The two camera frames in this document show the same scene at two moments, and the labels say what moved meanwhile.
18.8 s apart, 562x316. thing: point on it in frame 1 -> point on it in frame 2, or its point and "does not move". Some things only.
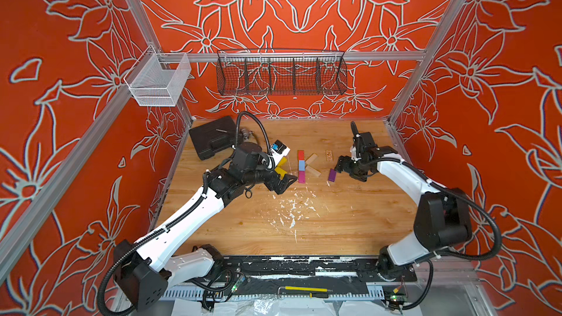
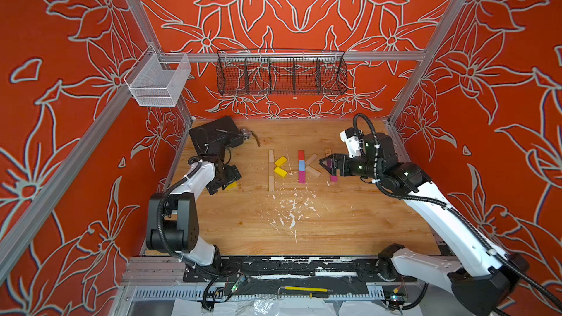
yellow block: (282, 162) does not move
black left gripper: (273, 185) -> (232, 175)
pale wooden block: (310, 158) does not move
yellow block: (282, 173) does not move
